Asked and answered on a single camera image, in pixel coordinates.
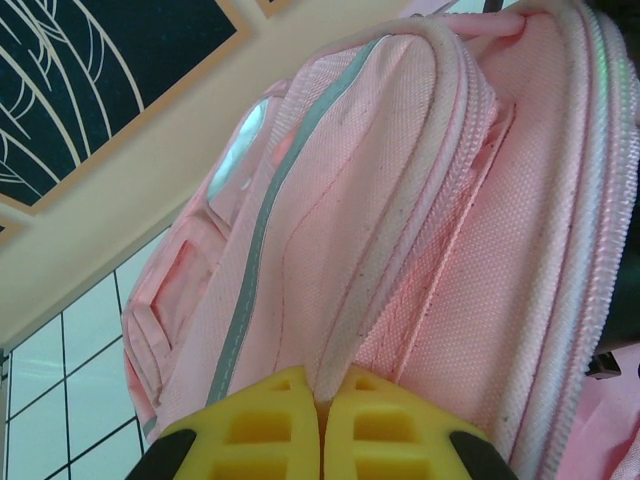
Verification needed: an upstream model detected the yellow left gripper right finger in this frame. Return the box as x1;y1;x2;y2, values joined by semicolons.
323;366;482;480

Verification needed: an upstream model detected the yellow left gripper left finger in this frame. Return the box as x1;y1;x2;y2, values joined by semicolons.
157;364;322;480

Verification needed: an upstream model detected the pink school backpack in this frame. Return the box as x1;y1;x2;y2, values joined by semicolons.
119;0;640;480

